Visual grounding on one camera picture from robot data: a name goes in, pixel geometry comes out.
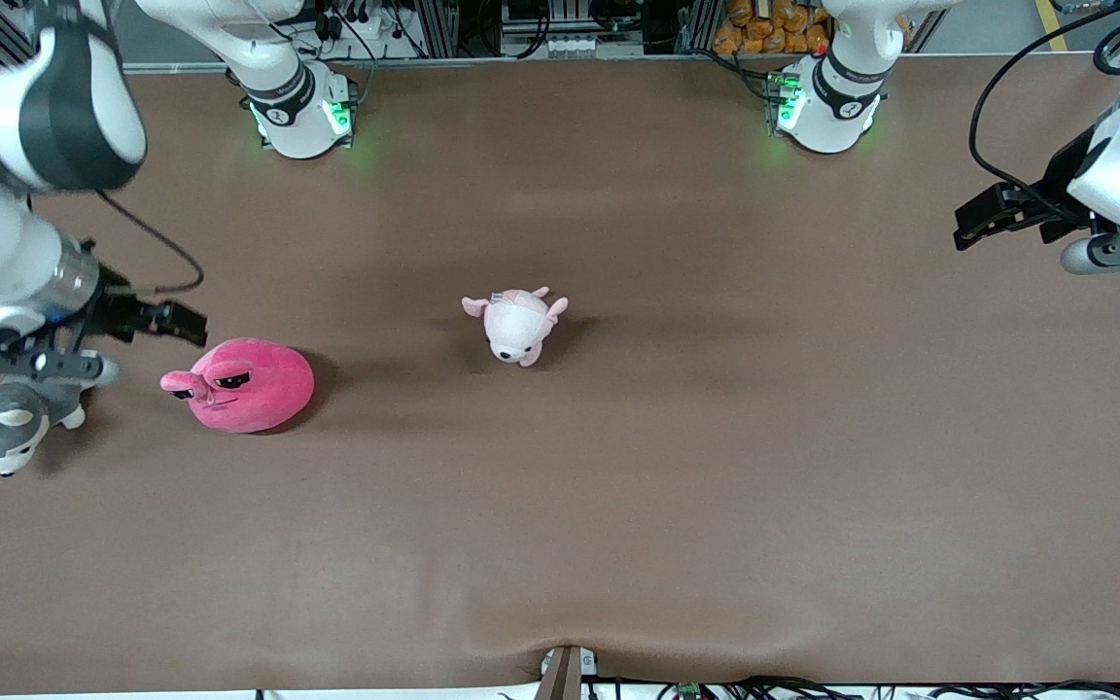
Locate aluminium table edge rail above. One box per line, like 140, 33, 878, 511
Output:
122, 53, 1120, 77

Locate black cable bundle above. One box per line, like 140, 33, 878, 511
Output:
609, 676, 1120, 700

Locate round hot pink plush toy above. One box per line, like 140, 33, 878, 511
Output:
159, 337, 316, 435

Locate pile of orange snack packs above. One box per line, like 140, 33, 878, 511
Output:
713, 0, 833, 55

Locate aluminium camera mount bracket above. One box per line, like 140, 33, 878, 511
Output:
536, 644, 600, 700

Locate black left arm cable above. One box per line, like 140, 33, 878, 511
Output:
968, 0, 1120, 220

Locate pale pink white plush animal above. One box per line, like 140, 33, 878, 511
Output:
461, 286, 570, 368

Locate grey white husky plush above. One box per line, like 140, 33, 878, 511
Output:
0, 379, 87, 477

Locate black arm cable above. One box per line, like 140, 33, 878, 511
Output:
968, 0, 1120, 220
98, 190, 206, 295

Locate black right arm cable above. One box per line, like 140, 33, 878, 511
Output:
98, 190, 206, 295

